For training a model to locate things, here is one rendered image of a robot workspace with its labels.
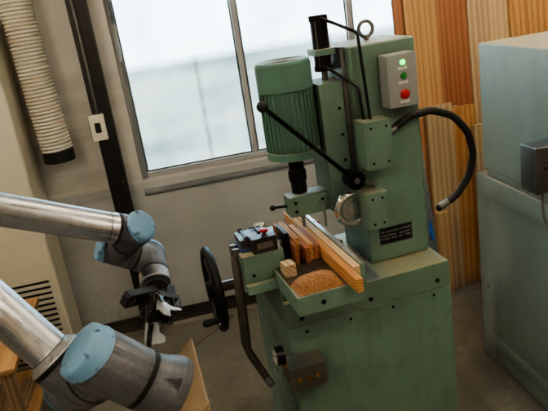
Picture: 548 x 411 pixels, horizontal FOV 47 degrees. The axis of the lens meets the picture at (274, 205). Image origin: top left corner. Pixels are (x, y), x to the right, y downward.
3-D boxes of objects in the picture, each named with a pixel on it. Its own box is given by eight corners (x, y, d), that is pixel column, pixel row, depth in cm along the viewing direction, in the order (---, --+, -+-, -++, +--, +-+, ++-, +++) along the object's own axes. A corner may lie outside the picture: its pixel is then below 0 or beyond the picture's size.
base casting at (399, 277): (252, 277, 235) (248, 255, 233) (390, 241, 248) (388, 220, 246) (288, 331, 194) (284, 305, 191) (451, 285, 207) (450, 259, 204)
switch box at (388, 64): (382, 107, 195) (377, 55, 190) (410, 101, 197) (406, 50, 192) (391, 109, 190) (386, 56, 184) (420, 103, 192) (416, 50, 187)
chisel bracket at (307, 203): (285, 217, 212) (282, 193, 209) (324, 207, 215) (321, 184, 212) (292, 223, 205) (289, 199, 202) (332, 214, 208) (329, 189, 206)
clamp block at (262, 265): (235, 268, 206) (231, 243, 203) (274, 258, 209) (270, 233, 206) (246, 285, 192) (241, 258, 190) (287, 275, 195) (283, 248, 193)
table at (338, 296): (223, 253, 228) (219, 237, 226) (301, 233, 235) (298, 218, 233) (267, 327, 172) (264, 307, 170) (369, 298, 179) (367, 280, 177)
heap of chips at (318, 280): (289, 285, 182) (287, 272, 181) (333, 272, 185) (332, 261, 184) (298, 297, 174) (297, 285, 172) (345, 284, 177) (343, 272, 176)
